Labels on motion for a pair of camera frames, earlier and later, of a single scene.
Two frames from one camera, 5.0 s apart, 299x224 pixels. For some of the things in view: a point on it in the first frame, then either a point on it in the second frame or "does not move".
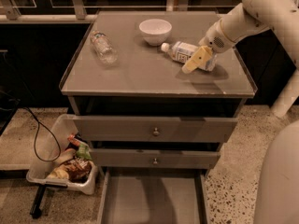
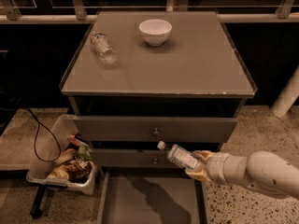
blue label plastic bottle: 182,52 to 179,155
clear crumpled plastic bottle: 104,48 does not move
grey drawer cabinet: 135,107 does not move
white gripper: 215,40 to 215,167
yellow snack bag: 58,173 does not move
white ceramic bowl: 155,31 does not move
